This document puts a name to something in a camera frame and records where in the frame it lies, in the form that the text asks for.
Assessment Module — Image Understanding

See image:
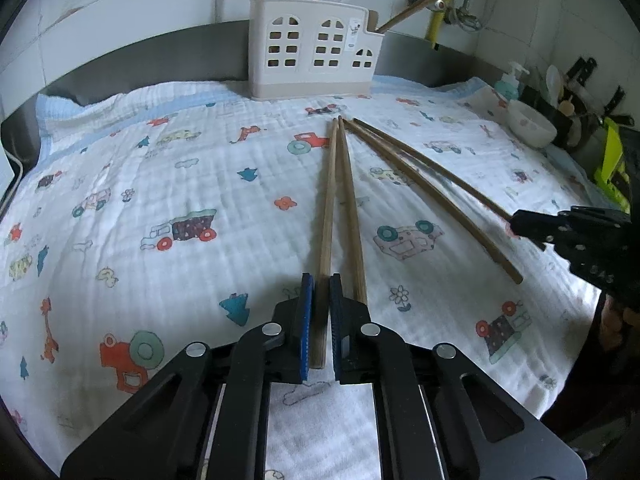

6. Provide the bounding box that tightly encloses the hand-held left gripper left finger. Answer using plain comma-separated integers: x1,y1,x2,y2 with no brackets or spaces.
60,272,317,480

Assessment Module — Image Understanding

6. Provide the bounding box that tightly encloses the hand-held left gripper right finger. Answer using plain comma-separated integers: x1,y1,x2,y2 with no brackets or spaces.
327,273,588,480

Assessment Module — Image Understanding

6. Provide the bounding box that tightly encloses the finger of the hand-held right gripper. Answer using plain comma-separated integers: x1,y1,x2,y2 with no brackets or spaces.
510,209,596,271

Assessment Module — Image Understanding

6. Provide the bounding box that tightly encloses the brown wooden chopstick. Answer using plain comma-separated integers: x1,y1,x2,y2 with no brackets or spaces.
310,118,341,370
338,116,368,307
374,0,447,35
354,118,516,223
344,119,524,285

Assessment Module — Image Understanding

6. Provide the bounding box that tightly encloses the white plastic utensil holder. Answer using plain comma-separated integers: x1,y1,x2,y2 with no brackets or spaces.
248,0,383,100

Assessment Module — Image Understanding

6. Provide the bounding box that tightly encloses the person's right hand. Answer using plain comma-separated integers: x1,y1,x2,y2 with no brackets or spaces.
597,299,640,352

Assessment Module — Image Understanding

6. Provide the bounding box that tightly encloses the lime green plastic rack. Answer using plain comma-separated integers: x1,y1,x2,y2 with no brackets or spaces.
594,117,633,211

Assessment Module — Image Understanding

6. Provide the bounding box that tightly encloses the dark utensil pot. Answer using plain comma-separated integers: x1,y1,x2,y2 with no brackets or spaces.
547,95,601,151

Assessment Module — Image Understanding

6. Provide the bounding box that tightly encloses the white bowl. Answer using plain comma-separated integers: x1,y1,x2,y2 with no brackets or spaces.
507,99,557,148

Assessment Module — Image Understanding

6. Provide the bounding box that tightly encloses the printed blanket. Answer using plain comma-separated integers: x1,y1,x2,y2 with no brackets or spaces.
0,76,626,480

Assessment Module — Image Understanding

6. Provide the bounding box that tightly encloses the white rice paddle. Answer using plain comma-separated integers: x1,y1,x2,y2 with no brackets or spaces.
545,64,566,108

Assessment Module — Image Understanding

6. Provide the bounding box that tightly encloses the teal soap pump bottle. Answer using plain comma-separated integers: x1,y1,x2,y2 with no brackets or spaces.
495,61,530,102

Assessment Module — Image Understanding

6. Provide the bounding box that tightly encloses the metal water valve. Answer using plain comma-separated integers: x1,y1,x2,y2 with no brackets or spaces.
450,7,482,32

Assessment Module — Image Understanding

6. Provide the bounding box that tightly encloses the black handled knife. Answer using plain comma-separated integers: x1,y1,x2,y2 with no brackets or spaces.
567,57,598,93
602,85,627,121

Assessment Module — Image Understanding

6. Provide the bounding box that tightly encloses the yellow gas hose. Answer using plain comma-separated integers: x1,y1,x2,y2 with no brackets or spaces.
425,0,468,43

